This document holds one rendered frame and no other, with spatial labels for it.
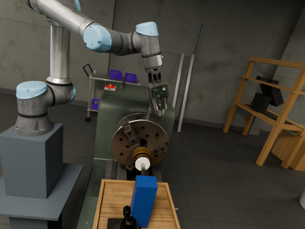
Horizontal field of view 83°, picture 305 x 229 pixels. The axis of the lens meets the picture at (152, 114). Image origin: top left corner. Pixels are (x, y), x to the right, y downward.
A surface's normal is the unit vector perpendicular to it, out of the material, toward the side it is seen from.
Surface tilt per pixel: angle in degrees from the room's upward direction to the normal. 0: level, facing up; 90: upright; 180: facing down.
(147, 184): 0
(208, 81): 90
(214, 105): 90
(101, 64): 90
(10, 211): 0
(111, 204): 0
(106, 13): 90
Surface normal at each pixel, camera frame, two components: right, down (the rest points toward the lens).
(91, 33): -0.44, 0.24
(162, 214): 0.19, -0.92
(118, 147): 0.13, 0.38
